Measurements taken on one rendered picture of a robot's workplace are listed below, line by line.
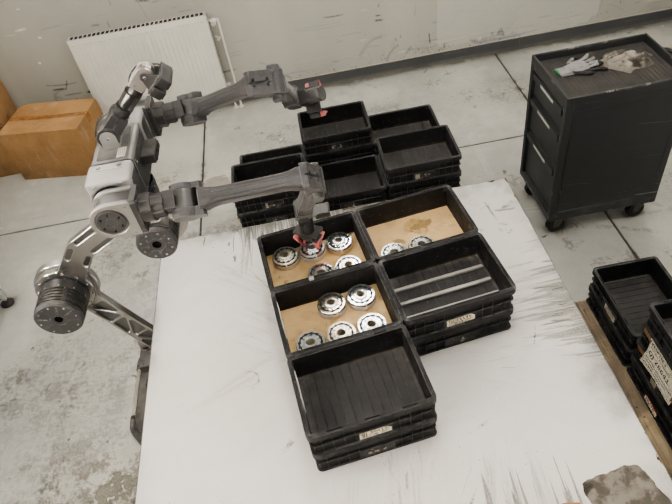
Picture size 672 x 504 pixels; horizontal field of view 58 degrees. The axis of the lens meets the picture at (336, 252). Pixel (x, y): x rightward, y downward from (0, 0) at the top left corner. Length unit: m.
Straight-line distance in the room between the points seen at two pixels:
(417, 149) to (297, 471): 1.99
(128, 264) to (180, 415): 1.84
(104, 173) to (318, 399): 0.95
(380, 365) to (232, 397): 0.55
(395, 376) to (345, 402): 0.18
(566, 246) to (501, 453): 1.80
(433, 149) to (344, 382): 1.76
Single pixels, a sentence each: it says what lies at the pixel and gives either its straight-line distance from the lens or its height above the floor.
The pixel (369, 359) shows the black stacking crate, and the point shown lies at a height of 0.83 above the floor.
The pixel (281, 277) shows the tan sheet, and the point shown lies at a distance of 2.33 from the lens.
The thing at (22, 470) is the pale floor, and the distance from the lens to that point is 3.34.
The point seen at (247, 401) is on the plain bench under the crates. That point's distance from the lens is 2.19.
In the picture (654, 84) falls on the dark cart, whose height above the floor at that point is 0.89.
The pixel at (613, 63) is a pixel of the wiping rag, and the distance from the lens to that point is 3.39.
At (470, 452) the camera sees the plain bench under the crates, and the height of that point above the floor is 0.70.
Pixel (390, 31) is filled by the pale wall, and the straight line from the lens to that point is 4.98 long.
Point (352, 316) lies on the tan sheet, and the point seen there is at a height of 0.83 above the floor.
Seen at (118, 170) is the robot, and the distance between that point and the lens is 1.86.
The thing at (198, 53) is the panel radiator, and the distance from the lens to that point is 4.81.
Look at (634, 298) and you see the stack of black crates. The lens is 3.03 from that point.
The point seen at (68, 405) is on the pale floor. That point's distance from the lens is 3.42.
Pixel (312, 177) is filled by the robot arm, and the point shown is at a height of 1.45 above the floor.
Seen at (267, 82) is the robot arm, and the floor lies 1.59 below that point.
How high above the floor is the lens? 2.51
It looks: 45 degrees down
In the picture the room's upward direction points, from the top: 11 degrees counter-clockwise
